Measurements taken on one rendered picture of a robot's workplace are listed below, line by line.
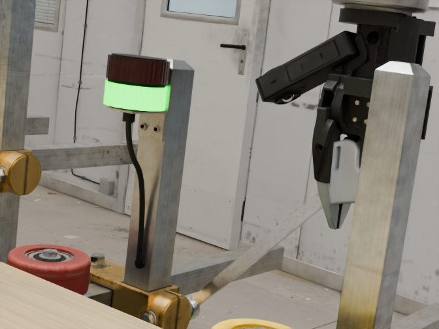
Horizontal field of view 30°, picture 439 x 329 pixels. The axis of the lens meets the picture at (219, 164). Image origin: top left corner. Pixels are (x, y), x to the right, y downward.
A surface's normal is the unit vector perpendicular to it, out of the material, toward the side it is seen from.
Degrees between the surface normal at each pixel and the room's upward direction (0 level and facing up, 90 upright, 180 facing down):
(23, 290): 0
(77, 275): 90
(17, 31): 90
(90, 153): 90
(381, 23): 90
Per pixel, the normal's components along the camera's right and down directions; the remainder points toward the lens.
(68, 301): 0.12, -0.98
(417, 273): -0.66, 0.04
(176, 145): 0.79, 0.19
